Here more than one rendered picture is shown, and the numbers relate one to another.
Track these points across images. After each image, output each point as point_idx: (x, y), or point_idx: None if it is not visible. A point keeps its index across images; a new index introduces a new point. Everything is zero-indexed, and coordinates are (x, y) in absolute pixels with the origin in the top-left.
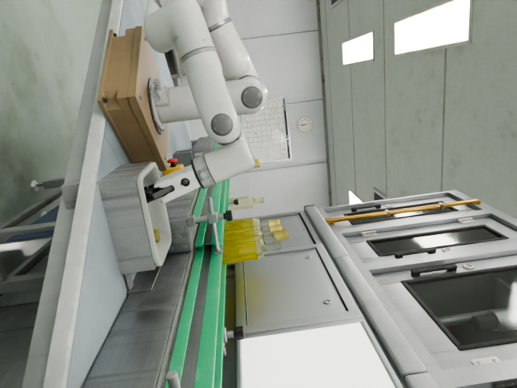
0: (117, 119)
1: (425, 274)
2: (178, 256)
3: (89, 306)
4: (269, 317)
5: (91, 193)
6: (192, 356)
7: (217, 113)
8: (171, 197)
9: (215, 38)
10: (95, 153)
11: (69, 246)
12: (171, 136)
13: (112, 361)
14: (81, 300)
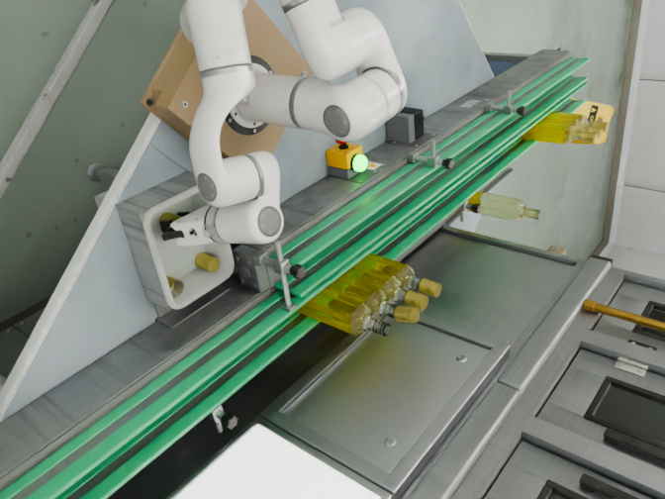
0: (171, 122)
1: (605, 497)
2: (243, 294)
3: (67, 333)
4: (312, 417)
5: (103, 218)
6: (118, 426)
7: (201, 171)
8: (182, 244)
9: (291, 24)
10: (128, 167)
11: (65, 270)
12: None
13: (68, 390)
14: (51, 328)
